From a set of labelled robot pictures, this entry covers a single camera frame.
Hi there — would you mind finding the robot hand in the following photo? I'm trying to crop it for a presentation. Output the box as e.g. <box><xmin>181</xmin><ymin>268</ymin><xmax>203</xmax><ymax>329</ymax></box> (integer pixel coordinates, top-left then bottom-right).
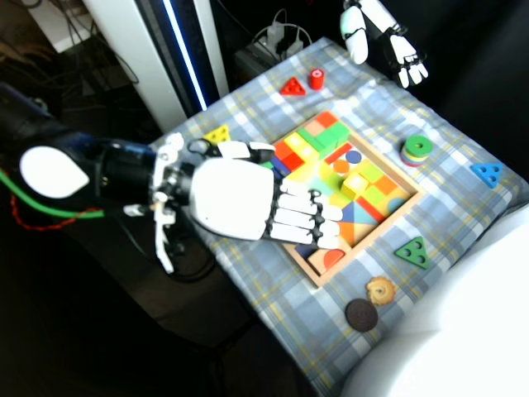
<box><xmin>387</xmin><ymin>34</ymin><xmax>430</xmax><ymax>90</ymax></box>
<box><xmin>188</xmin><ymin>139</ymin><xmax>345</xmax><ymax>251</ymax></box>

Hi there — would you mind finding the blue plaid cloth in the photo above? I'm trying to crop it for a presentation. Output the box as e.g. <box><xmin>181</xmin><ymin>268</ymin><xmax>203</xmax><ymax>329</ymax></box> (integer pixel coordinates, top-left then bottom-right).
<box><xmin>148</xmin><ymin>36</ymin><xmax>521</xmax><ymax>397</ymax></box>

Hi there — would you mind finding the yellow cube with S print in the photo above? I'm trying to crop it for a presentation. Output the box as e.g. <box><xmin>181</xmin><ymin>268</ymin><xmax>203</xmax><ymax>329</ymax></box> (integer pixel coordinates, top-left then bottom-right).
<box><xmin>299</xmin><ymin>144</ymin><xmax>322</xmax><ymax>165</ymax></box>

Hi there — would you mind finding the white desk board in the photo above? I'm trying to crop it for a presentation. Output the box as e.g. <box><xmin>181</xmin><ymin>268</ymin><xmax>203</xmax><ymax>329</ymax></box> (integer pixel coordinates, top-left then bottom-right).
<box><xmin>22</xmin><ymin>0</ymin><xmax>101</xmax><ymax>54</ymax></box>

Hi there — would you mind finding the wooden puzzle tray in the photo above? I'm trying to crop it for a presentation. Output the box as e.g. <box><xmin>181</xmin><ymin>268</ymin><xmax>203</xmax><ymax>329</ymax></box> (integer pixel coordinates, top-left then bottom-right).
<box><xmin>268</xmin><ymin>109</ymin><xmax>425</xmax><ymax>289</ymax></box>

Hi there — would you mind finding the yellow cube with E print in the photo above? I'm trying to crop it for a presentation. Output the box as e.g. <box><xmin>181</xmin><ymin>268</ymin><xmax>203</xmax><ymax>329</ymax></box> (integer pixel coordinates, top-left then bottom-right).
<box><xmin>284</xmin><ymin>132</ymin><xmax>309</xmax><ymax>152</ymax></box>

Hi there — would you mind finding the wooden block with red semicircle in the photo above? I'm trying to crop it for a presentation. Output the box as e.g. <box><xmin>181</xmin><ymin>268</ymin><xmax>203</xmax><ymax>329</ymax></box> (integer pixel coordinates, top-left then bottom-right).
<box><xmin>307</xmin><ymin>246</ymin><xmax>353</xmax><ymax>277</ymax></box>

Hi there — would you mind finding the green wooden ring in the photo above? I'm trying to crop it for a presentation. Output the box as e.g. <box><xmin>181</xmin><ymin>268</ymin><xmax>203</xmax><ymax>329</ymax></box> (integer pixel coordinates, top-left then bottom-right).
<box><xmin>403</xmin><ymin>134</ymin><xmax>432</xmax><ymax>159</ymax></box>

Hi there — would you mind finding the blue triangle with holes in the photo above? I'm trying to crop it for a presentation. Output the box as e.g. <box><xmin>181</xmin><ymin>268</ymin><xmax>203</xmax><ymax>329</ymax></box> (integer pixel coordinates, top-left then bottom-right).
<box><xmin>470</xmin><ymin>162</ymin><xmax>504</xmax><ymax>189</ymax></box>

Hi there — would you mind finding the white column with blue light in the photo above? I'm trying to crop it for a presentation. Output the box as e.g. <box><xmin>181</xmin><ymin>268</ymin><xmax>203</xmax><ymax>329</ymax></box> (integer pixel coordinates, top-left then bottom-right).
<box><xmin>81</xmin><ymin>0</ymin><xmax>231</xmax><ymax>130</ymax></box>

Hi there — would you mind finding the white power adapter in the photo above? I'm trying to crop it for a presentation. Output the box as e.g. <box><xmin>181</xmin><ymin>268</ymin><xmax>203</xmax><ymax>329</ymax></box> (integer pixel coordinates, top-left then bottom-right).
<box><xmin>286</xmin><ymin>35</ymin><xmax>310</xmax><ymax>57</ymax></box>
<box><xmin>264</xmin><ymin>22</ymin><xmax>287</xmax><ymax>50</ymax></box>

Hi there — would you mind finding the dark chocolate toy cookie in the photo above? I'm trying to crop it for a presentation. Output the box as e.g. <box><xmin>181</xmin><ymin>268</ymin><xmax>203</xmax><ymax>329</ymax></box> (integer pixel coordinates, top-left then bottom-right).
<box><xmin>345</xmin><ymin>298</ymin><xmax>379</xmax><ymax>332</ymax></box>

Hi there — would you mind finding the yellow number cube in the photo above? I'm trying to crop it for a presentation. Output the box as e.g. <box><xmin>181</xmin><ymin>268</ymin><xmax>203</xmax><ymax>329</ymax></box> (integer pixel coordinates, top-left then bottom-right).
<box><xmin>340</xmin><ymin>172</ymin><xmax>372</xmax><ymax>200</ymax></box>

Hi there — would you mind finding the black box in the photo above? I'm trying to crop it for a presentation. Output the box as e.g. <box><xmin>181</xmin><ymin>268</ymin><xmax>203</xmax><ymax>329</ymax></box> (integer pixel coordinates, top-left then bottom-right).
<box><xmin>233</xmin><ymin>43</ymin><xmax>286</xmax><ymax>78</ymax></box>

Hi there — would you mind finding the red triangle with holes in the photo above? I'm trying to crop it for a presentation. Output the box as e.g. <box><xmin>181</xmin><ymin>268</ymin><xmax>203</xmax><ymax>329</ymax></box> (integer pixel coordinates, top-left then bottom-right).
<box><xmin>279</xmin><ymin>76</ymin><xmax>308</xmax><ymax>98</ymax></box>

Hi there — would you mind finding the yellow triangle with holes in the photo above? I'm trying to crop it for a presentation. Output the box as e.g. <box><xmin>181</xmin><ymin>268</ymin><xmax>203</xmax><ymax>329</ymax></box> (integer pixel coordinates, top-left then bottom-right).
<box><xmin>203</xmin><ymin>124</ymin><xmax>232</xmax><ymax>146</ymax></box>

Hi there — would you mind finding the green triangle with holes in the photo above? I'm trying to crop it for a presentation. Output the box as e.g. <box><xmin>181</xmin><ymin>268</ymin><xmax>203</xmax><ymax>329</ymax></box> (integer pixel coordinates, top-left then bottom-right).
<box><xmin>393</xmin><ymin>236</ymin><xmax>431</xmax><ymax>270</ymax></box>

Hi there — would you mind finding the tan toy biscuit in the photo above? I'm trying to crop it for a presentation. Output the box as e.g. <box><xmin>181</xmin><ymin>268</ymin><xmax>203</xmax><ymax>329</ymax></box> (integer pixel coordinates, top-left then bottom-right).
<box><xmin>365</xmin><ymin>275</ymin><xmax>398</xmax><ymax>308</ymax></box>

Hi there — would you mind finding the dark red cube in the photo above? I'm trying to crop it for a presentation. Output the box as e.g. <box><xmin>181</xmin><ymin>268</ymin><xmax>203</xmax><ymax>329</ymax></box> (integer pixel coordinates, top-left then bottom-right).
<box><xmin>284</xmin><ymin>152</ymin><xmax>307</xmax><ymax>171</ymax></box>

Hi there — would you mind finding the white robot body shell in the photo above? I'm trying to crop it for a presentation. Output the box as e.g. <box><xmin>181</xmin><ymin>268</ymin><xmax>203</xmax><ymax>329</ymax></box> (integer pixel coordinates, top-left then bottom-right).
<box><xmin>341</xmin><ymin>194</ymin><xmax>529</xmax><ymax>397</ymax></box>

